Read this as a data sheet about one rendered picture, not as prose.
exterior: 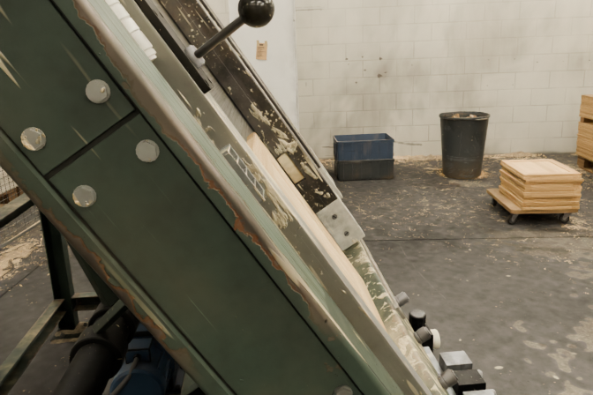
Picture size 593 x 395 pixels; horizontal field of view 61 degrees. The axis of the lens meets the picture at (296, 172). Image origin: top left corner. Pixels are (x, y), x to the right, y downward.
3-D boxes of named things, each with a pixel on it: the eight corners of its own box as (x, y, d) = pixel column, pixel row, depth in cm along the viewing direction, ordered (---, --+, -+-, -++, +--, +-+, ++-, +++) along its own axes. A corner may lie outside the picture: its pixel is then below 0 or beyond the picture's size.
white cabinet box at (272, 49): (298, 191, 501) (290, -30, 451) (240, 192, 504) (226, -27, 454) (301, 175, 560) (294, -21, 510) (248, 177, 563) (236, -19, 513)
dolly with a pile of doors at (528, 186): (580, 225, 384) (585, 174, 374) (509, 227, 386) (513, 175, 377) (544, 201, 443) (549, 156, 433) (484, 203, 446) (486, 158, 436)
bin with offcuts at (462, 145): (494, 180, 515) (498, 116, 499) (443, 182, 517) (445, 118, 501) (478, 168, 565) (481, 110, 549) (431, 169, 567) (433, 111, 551)
